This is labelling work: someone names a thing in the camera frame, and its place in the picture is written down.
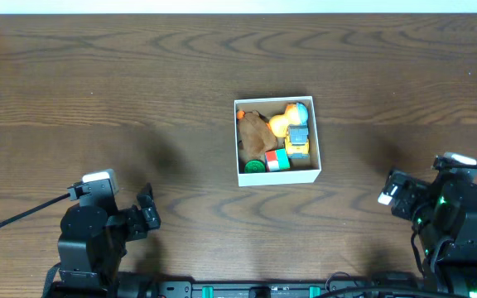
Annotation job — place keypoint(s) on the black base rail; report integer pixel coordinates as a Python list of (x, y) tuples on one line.
[(187, 289)]

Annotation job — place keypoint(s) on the multicolour puzzle cube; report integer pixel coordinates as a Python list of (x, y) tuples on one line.
[(277, 160)]

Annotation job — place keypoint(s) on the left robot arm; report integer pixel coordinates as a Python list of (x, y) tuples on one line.
[(94, 233)]

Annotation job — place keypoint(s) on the green round ridged disc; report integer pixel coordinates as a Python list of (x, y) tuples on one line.
[(254, 166)]

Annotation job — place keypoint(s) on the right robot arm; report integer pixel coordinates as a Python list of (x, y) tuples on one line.
[(443, 214)]

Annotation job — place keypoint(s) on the orange rubber duck toy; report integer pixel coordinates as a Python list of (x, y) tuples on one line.
[(296, 114)]

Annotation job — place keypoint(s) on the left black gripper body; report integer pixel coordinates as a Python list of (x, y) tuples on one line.
[(140, 216)]

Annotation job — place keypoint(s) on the brown plush toy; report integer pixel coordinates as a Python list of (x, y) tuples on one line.
[(256, 136)]

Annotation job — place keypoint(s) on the white cardboard box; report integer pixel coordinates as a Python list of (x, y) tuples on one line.
[(302, 170)]

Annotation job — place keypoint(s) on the grey yellow toy truck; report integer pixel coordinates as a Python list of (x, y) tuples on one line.
[(297, 143)]

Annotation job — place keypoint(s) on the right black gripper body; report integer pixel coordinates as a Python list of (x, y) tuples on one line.
[(401, 192)]

